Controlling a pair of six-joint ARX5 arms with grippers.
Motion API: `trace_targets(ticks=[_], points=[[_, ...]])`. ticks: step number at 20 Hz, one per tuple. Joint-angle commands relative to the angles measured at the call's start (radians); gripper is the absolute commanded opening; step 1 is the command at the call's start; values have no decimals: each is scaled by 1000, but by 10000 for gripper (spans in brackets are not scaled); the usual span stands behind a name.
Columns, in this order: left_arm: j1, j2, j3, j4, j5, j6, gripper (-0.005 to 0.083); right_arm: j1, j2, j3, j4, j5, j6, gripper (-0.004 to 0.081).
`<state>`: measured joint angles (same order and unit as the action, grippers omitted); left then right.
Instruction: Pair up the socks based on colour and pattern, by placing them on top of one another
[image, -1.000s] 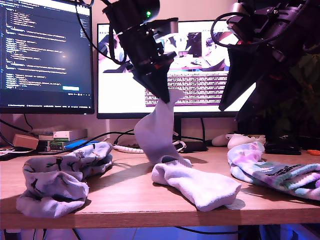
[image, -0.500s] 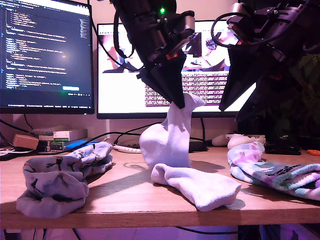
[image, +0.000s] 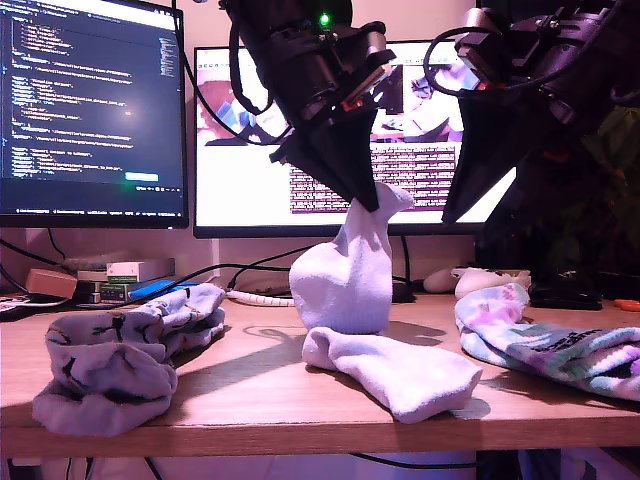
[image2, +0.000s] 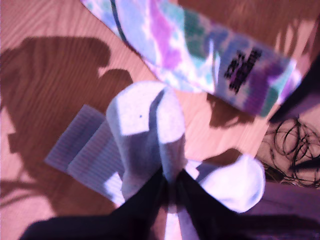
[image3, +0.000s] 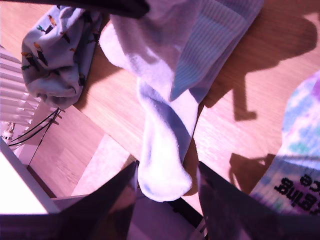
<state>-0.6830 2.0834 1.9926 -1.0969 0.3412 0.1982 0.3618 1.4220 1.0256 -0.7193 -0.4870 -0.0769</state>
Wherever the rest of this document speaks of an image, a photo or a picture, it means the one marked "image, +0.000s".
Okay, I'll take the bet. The white box with green label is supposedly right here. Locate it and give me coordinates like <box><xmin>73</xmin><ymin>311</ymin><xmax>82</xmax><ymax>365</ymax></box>
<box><xmin>105</xmin><ymin>261</ymin><xmax>143</xmax><ymax>284</ymax></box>

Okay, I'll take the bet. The bright screen monitor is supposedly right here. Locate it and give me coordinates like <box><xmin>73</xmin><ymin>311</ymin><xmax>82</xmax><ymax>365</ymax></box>
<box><xmin>192</xmin><ymin>38</ymin><xmax>527</xmax><ymax>239</ymax></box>

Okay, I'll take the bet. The small tan box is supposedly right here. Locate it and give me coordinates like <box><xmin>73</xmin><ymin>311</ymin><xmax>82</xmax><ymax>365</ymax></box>
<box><xmin>24</xmin><ymin>268</ymin><xmax>79</xmax><ymax>300</ymax></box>

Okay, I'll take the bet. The black flat case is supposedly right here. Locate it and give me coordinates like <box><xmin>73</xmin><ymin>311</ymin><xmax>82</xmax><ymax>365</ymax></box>
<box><xmin>528</xmin><ymin>282</ymin><xmax>605</xmax><ymax>311</ymax></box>

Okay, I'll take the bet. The stack of small boxes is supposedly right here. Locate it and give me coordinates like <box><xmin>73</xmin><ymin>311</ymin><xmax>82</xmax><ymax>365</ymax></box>
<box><xmin>76</xmin><ymin>269</ymin><xmax>132</xmax><ymax>305</ymax></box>

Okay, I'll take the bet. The plain white sock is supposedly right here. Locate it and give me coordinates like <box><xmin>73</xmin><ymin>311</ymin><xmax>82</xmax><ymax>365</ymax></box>
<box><xmin>302</xmin><ymin>327</ymin><xmax>484</xmax><ymax>425</ymax></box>
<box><xmin>289</xmin><ymin>182</ymin><xmax>416</xmax><ymax>335</ymax></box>

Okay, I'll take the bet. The white rounded object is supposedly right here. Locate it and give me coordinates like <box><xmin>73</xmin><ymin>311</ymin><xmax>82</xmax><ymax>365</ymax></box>
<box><xmin>423</xmin><ymin>269</ymin><xmax>459</xmax><ymax>294</ymax></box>

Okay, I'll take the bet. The pastel tie-dye sock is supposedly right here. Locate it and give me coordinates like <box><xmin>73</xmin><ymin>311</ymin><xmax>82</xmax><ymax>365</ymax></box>
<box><xmin>453</xmin><ymin>282</ymin><xmax>640</xmax><ymax>384</ymax></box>
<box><xmin>458</xmin><ymin>324</ymin><xmax>640</xmax><ymax>402</ymax></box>

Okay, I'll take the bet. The arm camera box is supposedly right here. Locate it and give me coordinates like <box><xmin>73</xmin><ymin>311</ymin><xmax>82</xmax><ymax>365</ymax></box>
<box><xmin>349</xmin><ymin>20</ymin><xmax>390</xmax><ymax>66</ymax></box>
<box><xmin>454</xmin><ymin>7</ymin><xmax>506</xmax><ymax>85</ymax></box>

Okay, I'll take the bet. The blue pouch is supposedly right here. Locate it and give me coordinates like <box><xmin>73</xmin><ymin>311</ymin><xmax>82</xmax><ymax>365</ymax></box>
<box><xmin>128</xmin><ymin>279</ymin><xmax>199</xmax><ymax>301</ymax></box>

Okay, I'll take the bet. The green potted plant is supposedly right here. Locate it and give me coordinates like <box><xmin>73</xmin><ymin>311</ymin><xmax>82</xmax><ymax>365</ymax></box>
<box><xmin>574</xmin><ymin>104</ymin><xmax>640</xmax><ymax>301</ymax></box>

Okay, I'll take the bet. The dark printed mat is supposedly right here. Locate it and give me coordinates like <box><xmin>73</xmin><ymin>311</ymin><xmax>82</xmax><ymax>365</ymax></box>
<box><xmin>0</xmin><ymin>293</ymin><xmax>69</xmax><ymax>322</ymax></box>

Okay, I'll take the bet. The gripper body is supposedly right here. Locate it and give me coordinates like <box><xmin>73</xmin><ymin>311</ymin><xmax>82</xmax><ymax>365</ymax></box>
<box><xmin>254</xmin><ymin>34</ymin><xmax>399</xmax><ymax>162</ymax></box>

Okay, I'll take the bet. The grey flat box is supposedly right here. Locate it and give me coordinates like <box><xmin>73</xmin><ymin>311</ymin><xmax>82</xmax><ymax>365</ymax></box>
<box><xmin>139</xmin><ymin>257</ymin><xmax>176</xmax><ymax>281</ymax></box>

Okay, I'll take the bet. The pale blue bird-print sock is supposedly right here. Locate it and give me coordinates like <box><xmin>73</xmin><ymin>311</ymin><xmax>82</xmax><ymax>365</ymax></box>
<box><xmin>32</xmin><ymin>312</ymin><xmax>179</xmax><ymax>436</ymax></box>
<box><xmin>119</xmin><ymin>283</ymin><xmax>227</xmax><ymax>357</ymax></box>

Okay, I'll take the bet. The white game controller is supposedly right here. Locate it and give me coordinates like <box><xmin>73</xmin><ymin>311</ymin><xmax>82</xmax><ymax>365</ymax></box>
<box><xmin>452</xmin><ymin>268</ymin><xmax>533</xmax><ymax>297</ymax></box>

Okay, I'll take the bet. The dark code monitor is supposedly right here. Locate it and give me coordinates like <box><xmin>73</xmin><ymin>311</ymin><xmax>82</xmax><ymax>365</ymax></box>
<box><xmin>0</xmin><ymin>0</ymin><xmax>190</xmax><ymax>230</ymax></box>

